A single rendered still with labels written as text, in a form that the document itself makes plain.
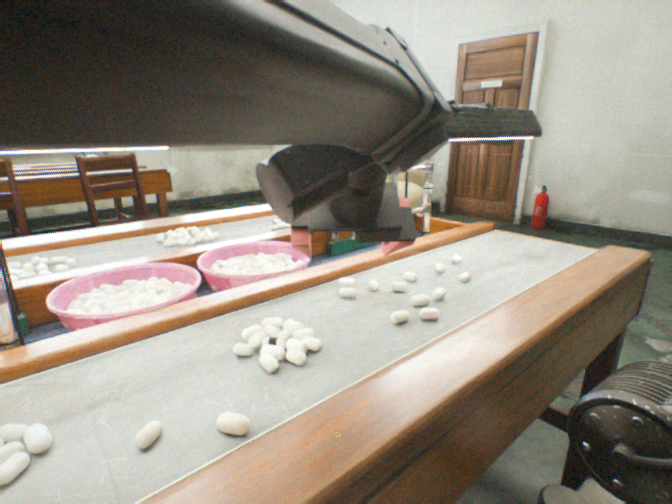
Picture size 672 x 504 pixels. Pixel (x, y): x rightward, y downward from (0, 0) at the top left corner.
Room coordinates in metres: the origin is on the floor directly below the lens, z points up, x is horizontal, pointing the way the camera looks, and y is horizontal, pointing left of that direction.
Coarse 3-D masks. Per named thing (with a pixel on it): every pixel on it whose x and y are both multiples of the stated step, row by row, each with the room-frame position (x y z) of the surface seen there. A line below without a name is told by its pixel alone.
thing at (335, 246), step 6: (336, 234) 1.21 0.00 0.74; (336, 240) 1.21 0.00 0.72; (342, 240) 1.24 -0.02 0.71; (348, 240) 1.24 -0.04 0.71; (354, 240) 1.26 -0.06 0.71; (330, 246) 1.19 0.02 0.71; (336, 246) 1.21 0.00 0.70; (342, 246) 1.23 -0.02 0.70; (348, 246) 1.24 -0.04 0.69; (354, 246) 1.26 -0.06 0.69; (360, 246) 1.28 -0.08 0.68; (366, 246) 1.29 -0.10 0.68; (330, 252) 1.19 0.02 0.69; (336, 252) 1.21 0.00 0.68; (342, 252) 1.22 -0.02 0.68
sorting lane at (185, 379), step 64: (448, 256) 0.99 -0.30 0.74; (512, 256) 0.99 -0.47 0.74; (576, 256) 0.99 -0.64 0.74; (256, 320) 0.62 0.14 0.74; (320, 320) 0.62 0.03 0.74; (384, 320) 0.62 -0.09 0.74; (448, 320) 0.62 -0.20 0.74; (64, 384) 0.44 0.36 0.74; (128, 384) 0.44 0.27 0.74; (192, 384) 0.44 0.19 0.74; (256, 384) 0.44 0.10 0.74; (320, 384) 0.44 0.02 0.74; (64, 448) 0.33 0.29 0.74; (128, 448) 0.33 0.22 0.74; (192, 448) 0.33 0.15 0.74
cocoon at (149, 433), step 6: (150, 426) 0.35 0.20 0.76; (156, 426) 0.35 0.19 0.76; (144, 432) 0.34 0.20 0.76; (150, 432) 0.34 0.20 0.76; (156, 432) 0.34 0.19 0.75; (138, 438) 0.33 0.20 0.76; (144, 438) 0.33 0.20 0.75; (150, 438) 0.33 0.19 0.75; (138, 444) 0.33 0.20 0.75; (144, 444) 0.33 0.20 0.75; (150, 444) 0.33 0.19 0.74
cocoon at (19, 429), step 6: (6, 426) 0.34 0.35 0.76; (12, 426) 0.34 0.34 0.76; (18, 426) 0.34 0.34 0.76; (24, 426) 0.35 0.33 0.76; (0, 432) 0.34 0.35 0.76; (6, 432) 0.34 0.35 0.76; (12, 432) 0.34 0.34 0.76; (18, 432) 0.34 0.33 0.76; (6, 438) 0.34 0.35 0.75; (12, 438) 0.34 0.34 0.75; (18, 438) 0.34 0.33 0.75
